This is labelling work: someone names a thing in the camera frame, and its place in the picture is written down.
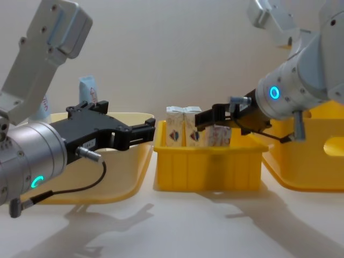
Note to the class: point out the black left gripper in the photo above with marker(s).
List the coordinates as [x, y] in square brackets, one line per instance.
[88, 129]

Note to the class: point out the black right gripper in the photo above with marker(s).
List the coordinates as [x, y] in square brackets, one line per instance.
[252, 115]

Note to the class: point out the pale yellow plastic tub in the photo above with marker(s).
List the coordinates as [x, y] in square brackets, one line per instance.
[121, 174]

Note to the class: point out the white carton with blue emblem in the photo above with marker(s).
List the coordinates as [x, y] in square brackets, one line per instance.
[174, 129]
[192, 126]

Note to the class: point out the white carton with red print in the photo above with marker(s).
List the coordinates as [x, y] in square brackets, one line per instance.
[219, 135]

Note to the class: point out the small yellow plastic bin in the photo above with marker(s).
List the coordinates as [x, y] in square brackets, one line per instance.
[209, 169]

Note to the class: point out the white pouch with red print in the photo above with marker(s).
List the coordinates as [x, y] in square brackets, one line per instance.
[87, 91]
[45, 108]

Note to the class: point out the deep yellow plastic tub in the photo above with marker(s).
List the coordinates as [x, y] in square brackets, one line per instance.
[303, 166]

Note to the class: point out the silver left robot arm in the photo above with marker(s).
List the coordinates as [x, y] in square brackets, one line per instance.
[32, 161]

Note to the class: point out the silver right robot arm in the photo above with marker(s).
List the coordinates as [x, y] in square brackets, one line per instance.
[295, 80]

